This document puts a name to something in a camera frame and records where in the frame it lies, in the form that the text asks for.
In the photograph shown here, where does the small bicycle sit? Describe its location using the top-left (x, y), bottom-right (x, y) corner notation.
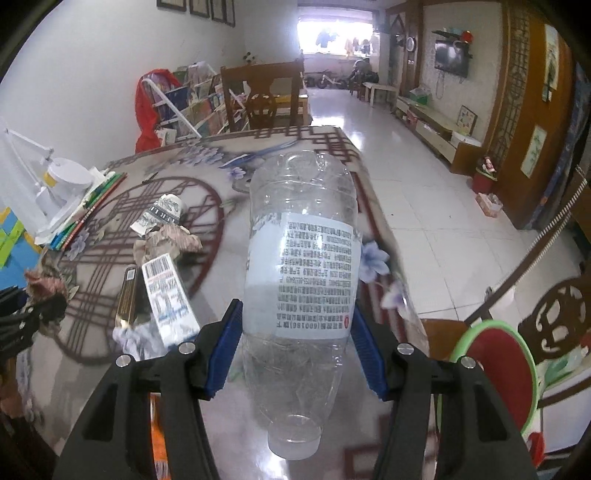
top-left (307, 69), bottom-right (347, 90)

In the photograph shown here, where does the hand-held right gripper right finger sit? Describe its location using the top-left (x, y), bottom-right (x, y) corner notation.
top-left (352, 308), bottom-right (539, 480)

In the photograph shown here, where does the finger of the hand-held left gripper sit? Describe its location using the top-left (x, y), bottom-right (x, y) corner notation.
top-left (0, 295), bottom-right (69, 361)
top-left (0, 286), bottom-right (28, 319)

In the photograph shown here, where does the low wooden television cabinet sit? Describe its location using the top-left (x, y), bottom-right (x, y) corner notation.
top-left (396, 95), bottom-right (483, 174)

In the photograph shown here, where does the white desk lamp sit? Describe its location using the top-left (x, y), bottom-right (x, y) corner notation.
top-left (0, 127), bottom-right (116, 234)

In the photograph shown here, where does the small framed picture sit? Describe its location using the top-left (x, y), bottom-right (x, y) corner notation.
top-left (456, 104), bottom-right (478, 136)

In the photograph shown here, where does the white low stool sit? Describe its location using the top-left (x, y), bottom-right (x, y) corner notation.
top-left (362, 82), bottom-right (399, 108)

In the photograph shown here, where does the wall television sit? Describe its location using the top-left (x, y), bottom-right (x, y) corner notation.
top-left (435, 39), bottom-right (470, 78)

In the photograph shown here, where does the blue toy with green clips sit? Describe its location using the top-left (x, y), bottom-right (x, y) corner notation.
top-left (0, 208), bottom-right (44, 291)

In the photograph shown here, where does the wooden dining chair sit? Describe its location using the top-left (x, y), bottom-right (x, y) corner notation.
top-left (220, 60), bottom-right (309, 132)

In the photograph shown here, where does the red bin with green rim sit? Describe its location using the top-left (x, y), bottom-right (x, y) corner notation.
top-left (436, 320), bottom-right (540, 462)

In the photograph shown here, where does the white bead string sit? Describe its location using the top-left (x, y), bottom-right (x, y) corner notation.
top-left (464, 168), bottom-right (585, 324)

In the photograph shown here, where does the tall framed flower print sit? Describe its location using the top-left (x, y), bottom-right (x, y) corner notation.
top-left (544, 25), bottom-right (560, 101)

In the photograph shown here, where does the crushed bottle with patterned label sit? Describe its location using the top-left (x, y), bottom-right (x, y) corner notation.
top-left (131, 194), bottom-right (183, 236)

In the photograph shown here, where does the stack of books under lamp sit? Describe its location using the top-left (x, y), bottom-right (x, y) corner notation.
top-left (46, 172), bottom-right (127, 251)

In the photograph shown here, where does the white book rack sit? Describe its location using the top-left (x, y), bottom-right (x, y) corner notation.
top-left (141, 62), bottom-right (247, 141)

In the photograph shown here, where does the brown printed paper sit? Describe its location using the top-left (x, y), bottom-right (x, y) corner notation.
top-left (133, 224), bottom-right (204, 265)
top-left (24, 269), bottom-right (69, 308)

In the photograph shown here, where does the red pot with doll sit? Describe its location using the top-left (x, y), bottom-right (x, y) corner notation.
top-left (473, 156), bottom-right (499, 193)

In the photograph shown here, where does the clear plastic bottle white cap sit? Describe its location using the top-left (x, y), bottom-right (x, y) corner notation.
top-left (242, 150), bottom-right (363, 461)

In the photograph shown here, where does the orange snack packet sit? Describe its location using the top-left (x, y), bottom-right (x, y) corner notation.
top-left (148, 392), bottom-right (168, 480)

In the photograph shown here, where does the red cloth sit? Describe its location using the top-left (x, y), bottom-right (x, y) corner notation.
top-left (135, 69), bottom-right (183, 154)

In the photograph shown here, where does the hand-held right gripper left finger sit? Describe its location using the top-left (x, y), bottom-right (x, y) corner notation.
top-left (51, 299), bottom-right (243, 480)

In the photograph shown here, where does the framed bamboo print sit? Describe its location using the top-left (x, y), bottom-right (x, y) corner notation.
top-left (521, 126), bottom-right (548, 178)

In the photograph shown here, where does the hanging laundry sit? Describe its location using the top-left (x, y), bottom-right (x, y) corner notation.
top-left (314, 28), bottom-right (372, 58)

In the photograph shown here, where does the tissue box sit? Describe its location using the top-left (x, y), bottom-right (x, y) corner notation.
top-left (476, 192), bottom-right (504, 217)

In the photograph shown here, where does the white barcode box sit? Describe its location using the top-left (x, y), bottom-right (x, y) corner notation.
top-left (141, 256), bottom-right (200, 347)

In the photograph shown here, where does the carved wooden chair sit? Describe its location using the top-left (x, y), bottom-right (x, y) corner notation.
top-left (418, 175), bottom-right (591, 411)

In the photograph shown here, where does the dark gold box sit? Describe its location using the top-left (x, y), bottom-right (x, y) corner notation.
top-left (115, 265), bottom-right (139, 324)

